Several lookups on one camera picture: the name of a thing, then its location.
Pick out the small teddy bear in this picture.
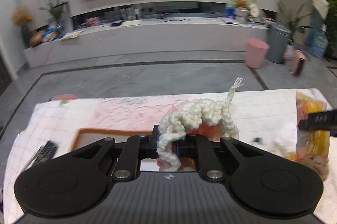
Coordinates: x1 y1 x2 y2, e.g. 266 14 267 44
235 0 247 9

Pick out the white tv console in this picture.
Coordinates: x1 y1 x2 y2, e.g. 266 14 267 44
23 1 269 70

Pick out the grey trash bin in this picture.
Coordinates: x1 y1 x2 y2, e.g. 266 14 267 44
266 24 291 64

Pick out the black remote control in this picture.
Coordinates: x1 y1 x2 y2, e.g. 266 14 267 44
22 141 58 171

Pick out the yellow snack packet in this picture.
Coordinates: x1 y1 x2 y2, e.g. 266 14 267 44
288 90 333 182

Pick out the orange storage box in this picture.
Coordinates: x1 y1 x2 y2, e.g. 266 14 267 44
70 128 195 172

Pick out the blue water jug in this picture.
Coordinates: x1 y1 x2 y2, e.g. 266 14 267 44
309 31 328 59

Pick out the dried orange flower vase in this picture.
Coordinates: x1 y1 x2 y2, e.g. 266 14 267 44
11 6 32 48

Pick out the pink round stool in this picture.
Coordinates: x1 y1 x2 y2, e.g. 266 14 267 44
245 38 270 69

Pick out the tall green floor plant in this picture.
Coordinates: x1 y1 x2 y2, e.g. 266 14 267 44
277 1 312 43

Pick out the pink small heater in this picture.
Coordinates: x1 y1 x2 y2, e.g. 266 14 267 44
291 49 307 77

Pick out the green plant in vase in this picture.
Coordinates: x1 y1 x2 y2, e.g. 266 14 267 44
39 0 67 35

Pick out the white hanging tote bag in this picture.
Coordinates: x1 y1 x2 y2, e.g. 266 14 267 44
312 0 329 20

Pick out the white lace tablecloth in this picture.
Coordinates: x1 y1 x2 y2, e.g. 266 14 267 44
2 87 337 224

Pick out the pink white knitted item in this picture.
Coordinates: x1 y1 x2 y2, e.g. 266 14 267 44
156 77 243 172

